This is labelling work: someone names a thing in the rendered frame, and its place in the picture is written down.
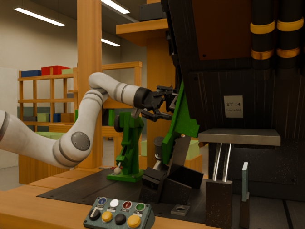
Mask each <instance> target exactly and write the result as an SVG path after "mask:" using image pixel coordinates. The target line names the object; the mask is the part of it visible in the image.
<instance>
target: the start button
mask: <svg viewBox="0 0 305 229"><path fill-rule="evenodd" d="M127 223H128V226H129V227H131V228H135V227H137V226H138V225H139V224H140V218H139V216H137V215H131V216H130V217H129V218H128V220H127Z"/></svg>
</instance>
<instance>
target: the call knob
mask: <svg viewBox="0 0 305 229"><path fill-rule="evenodd" d="M99 215H100V212H99V210H98V209H93V210H91V211H90V212H89V218H90V219H92V220H93V219H97V218H98V217H99Z"/></svg>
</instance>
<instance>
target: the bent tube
mask: <svg viewBox="0 0 305 229"><path fill-rule="evenodd" d="M177 97H178V96H175V98H174V100H173V101H172V103H171V105H170V106H169V108H170V109H173V110H174V109H175V105H176V102H177ZM164 165H166V164H164V163H163V160H162V161H159V160H158V161H157V162H156V164H155V166H154V168H153V169H156V170H158V171H161V170H162V169H163V167H164Z"/></svg>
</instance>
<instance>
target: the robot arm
mask: <svg viewBox="0 0 305 229"><path fill-rule="evenodd" d="M89 86H90V90H89V91H87V92H86V93H85V95H84V97H83V99H82V101H81V103H80V105H79V109H78V118H77V120H76V122H75V123H74V125H73V126H72V127H71V129H70V130H69V131H68V132H67V133H65V134H64V135H62V136H61V137H60V138H59V139H58V140H55V139H50V138H46V137H43V136H41V135H38V134H36V133H35V132H33V131H32V130H31V129H30V128H28V127H27V126H26V125H25V124H24V123H23V122H22V121H21V120H20V119H18V118H17V117H16V116H14V115H13V114H10V113H8V112H5V111H2V110H0V149H1V150H5V151H9V152H12V153H15V154H20V155H23V156H27V157H31V158H33V159H37V160H39V161H42V162H45V163H47V164H50V165H52V166H55V167H58V168H62V169H71V168H73V167H75V166H77V165H78V164H79V163H81V162H82V161H83V160H85V159H86V158H87V157H88V156H89V154H90V152H91V149H92V145H93V136H94V131H95V125H96V121H97V118H98V115H99V112H100V110H101V107H102V104H103V103H104V102H105V101H106V100H107V98H108V97H109V96H110V98H111V99H113V100H115V101H118V102H121V103H124V104H127V105H129V106H132V107H133V109H132V112H131V117H132V118H135V119H136V118H137V117H138V115H139V114H140V113H141V116H142V117H144V118H146V119H148V120H151V121H153V122H156V121H157V120H158V119H165V120H172V115H171V114H167V113H164V112H161V113H160V111H159V108H160V107H161V105H162V104H163V101H166V100H167V99H171V98H172V99H174V98H175V96H178V94H176V93H173V88H172V87H166V86H159V85H158V86H157V90H156V91H151V90H150V89H147V88H143V87H140V86H136V85H128V84H125V83H121V82H118V81H117V80H115V79H114V78H112V77H110V76H109V75H107V74H105V73H101V72H96V73H93V74H91V75H90V76H89ZM167 90H168V91H167ZM168 95H169V96H168ZM162 96H164V97H162ZM151 110H152V111H153V112H154V114H152V113H150V112H148V111H151Z"/></svg>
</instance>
